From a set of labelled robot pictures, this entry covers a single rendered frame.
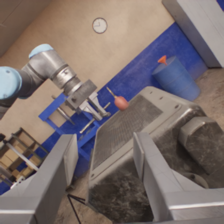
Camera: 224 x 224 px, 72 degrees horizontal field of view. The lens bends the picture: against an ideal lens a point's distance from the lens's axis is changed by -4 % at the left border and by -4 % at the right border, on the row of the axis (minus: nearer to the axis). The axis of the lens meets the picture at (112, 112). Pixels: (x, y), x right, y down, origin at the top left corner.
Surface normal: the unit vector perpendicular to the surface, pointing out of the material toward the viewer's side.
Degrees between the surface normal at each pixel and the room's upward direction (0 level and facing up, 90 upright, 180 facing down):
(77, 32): 90
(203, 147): 90
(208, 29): 90
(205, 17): 90
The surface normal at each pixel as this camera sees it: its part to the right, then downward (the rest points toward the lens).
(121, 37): 0.03, 0.25
